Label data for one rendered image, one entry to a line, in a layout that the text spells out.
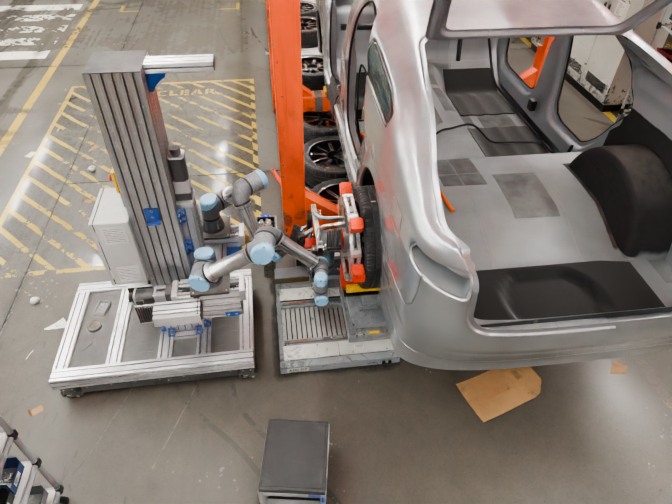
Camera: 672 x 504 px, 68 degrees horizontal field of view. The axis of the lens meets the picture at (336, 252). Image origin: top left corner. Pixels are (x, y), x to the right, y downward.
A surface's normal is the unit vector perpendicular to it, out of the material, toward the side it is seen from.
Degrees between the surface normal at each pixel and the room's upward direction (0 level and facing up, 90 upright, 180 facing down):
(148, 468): 0
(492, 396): 2
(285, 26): 90
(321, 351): 0
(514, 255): 20
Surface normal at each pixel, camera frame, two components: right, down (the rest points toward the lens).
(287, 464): 0.02, -0.73
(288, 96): 0.13, 0.67
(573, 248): 0.06, -0.47
